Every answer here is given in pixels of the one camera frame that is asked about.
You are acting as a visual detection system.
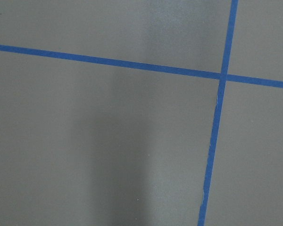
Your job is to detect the brown paper table cover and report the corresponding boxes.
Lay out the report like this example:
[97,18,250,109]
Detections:
[0,0,283,226]

